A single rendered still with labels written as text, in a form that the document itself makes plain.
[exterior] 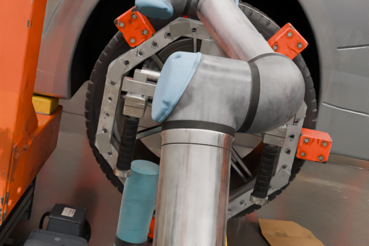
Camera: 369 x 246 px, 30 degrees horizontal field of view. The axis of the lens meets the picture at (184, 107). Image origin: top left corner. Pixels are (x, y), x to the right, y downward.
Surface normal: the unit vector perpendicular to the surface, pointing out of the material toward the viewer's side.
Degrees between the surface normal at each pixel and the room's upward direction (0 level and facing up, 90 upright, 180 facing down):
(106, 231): 0
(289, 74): 38
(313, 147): 90
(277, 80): 45
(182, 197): 67
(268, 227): 12
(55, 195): 0
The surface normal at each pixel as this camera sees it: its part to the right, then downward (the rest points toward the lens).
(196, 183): 0.04, -0.21
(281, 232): 0.27, -0.86
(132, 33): -0.04, 0.25
